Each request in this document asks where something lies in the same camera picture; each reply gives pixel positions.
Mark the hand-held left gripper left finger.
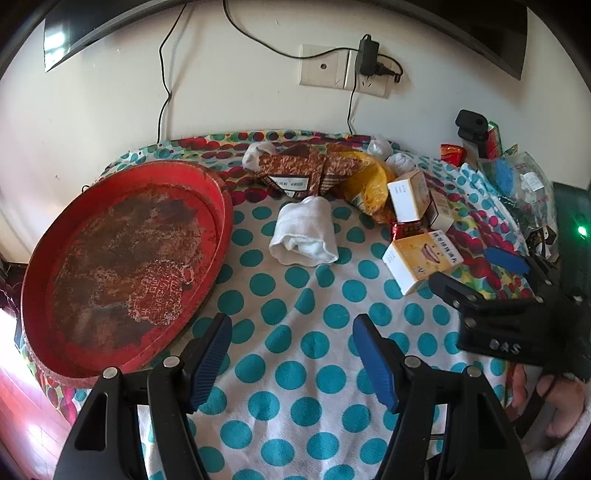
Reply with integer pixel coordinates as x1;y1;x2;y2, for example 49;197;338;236
55;313;234;480

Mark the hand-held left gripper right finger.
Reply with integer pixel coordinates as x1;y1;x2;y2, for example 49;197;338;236
352;314;532;480

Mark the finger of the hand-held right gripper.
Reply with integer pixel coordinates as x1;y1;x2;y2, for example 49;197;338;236
428;272;490;315
485;247;555;301

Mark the yellow medicine box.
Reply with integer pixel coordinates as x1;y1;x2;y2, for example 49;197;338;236
382;230;465;296

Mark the small white yellow box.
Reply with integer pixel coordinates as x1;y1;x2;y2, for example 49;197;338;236
425;189;455;232

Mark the red candy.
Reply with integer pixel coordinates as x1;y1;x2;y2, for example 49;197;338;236
392;220;423;241

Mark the tall white yellow box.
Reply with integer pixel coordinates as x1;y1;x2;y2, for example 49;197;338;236
387;169;432;222

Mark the red round tray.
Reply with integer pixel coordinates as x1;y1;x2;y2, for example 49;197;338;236
21;159;234;388

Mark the yellow snack packet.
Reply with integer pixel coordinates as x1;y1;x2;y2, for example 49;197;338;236
342;152;398;224

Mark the large white towel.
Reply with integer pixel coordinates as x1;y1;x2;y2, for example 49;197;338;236
269;196;340;266

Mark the white sock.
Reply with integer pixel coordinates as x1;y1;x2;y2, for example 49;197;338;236
242;142;278;174

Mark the brown crinkled snack packet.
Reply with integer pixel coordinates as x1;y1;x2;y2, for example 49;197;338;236
256;144;326;201

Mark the person's right hand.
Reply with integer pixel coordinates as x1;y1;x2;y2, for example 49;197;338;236
510;364;591;438

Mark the clear plastic bag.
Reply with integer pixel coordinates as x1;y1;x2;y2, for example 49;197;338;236
478;151;557;232

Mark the polka dot cloth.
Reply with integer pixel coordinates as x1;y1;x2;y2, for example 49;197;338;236
28;130;555;480

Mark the red snack packet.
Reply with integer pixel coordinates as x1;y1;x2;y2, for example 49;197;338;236
438;143;467;167

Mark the dark red wooden furniture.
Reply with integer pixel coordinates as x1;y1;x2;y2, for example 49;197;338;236
0;261;19;319

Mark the black power adapter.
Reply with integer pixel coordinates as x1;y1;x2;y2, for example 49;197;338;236
359;34;380;75

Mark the black camera on stand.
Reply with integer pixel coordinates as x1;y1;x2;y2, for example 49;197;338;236
455;109;490;162

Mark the black plug cable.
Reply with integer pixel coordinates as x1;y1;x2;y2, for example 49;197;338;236
346;53;403;136

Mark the black wall television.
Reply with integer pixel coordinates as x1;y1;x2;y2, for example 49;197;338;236
44;0;528;81

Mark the white wall socket plate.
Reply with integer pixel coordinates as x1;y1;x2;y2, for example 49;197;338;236
300;44;389;97

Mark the black television cable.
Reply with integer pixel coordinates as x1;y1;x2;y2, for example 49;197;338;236
157;4;195;141

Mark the thin black adapter cable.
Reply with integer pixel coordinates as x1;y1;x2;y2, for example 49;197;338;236
223;0;363;60

